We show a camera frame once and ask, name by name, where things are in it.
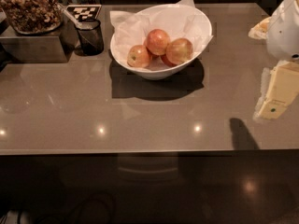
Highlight dark metal box stand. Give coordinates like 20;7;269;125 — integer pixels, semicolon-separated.
0;21;78;63

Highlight white utensil in cup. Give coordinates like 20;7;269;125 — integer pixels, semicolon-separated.
58;3;83;29

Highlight hidden bottom red apple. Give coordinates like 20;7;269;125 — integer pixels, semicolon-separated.
160;55;176;67

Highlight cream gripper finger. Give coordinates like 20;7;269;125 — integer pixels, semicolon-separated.
249;17;270;40
257;61;299;120

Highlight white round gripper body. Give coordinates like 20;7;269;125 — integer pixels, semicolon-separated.
266;0;299;61

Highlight white paper liner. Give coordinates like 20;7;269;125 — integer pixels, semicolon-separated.
110;0;213;65

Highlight black mesh cup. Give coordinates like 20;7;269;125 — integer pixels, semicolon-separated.
76;19;104;56

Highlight black white marker tag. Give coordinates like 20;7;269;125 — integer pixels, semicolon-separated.
66;5;102;21

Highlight white bowl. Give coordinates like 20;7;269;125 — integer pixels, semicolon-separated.
109;4;213;81

